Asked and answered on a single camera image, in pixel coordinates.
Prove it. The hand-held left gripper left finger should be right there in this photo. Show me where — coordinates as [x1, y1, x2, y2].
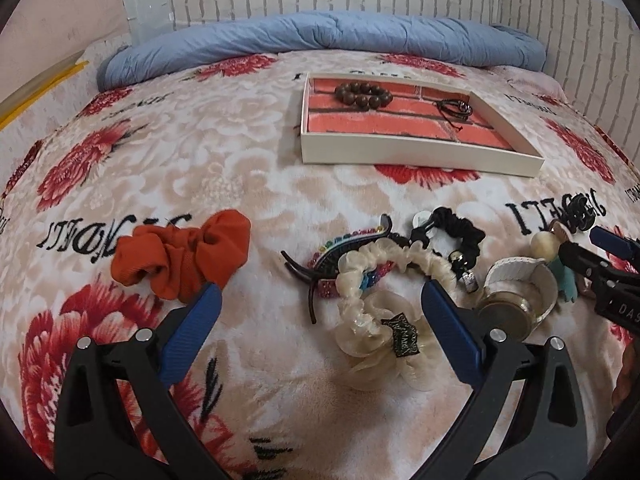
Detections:
[54, 282, 236, 480]

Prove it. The cream satin ruffled scrunchie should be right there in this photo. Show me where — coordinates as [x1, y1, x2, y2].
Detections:
[334, 237, 457, 321]

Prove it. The yellow strip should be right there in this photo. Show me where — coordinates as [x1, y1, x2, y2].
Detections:
[0, 60, 90, 128]

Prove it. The floral printed blanket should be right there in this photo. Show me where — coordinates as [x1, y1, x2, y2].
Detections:
[0, 50, 640, 480]

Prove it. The brown wooden bead bracelet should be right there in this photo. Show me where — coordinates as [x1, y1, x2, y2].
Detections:
[334, 81, 393, 109]

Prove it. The rhinestone brown hair clip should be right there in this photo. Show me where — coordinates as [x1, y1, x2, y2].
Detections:
[281, 214, 396, 325]

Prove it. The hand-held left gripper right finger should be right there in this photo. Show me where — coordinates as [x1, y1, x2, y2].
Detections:
[421, 277, 593, 480]

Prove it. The white tray with brick lining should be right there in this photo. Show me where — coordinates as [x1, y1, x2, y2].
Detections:
[300, 72, 546, 178]

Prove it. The black scrunchie with charms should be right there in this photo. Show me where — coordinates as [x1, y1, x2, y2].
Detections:
[410, 206, 487, 293]

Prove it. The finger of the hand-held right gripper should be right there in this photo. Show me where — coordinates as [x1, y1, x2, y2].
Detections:
[557, 242, 621, 301]
[589, 226, 640, 271]

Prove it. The white strap wristwatch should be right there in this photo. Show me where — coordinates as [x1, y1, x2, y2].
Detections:
[472, 256, 560, 343]

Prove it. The black hair claw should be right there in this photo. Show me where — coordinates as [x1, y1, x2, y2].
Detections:
[550, 197, 608, 235]

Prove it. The orange scrunchie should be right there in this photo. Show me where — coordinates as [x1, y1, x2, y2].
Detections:
[110, 210, 252, 305]

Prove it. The clear plastic container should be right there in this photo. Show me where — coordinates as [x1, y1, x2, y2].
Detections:
[119, 0, 176, 51]

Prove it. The blue quilt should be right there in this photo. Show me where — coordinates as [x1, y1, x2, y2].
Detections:
[96, 10, 547, 92]

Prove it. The cream scrunchie with black label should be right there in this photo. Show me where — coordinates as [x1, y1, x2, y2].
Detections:
[334, 290, 438, 393]

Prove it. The person's right hand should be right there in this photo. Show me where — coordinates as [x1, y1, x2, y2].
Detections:
[614, 340, 640, 411]

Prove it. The black cord bracelet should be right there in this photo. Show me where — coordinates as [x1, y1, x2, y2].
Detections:
[434, 98, 473, 122]

